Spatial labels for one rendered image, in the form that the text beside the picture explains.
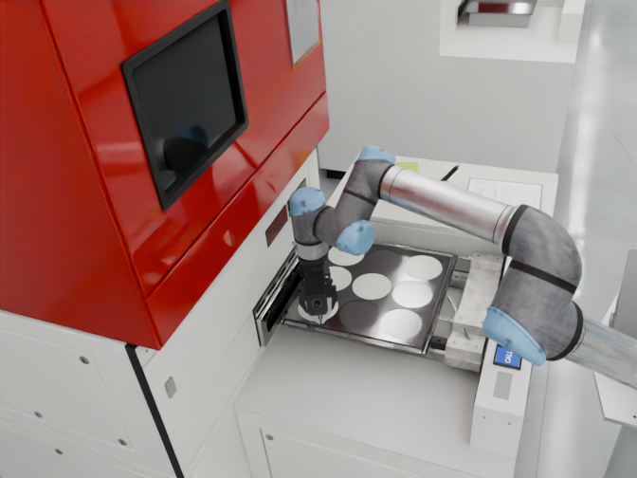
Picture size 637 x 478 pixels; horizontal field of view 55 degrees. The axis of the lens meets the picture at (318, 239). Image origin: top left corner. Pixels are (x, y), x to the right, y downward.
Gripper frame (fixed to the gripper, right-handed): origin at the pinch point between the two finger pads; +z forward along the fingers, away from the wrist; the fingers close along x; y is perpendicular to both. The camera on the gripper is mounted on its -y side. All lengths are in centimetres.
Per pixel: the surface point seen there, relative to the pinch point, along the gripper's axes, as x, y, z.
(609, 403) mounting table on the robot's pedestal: -60, -28, 10
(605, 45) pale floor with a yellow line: -272, 367, 91
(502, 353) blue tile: -36.6, -21.7, -4.9
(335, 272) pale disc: -5.9, 19.1, 1.5
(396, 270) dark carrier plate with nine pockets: -22.1, 16.4, 1.5
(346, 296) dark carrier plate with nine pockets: -7.5, 9.2, 1.5
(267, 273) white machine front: 11.2, 9.1, -9.6
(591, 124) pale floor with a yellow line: -199, 238, 91
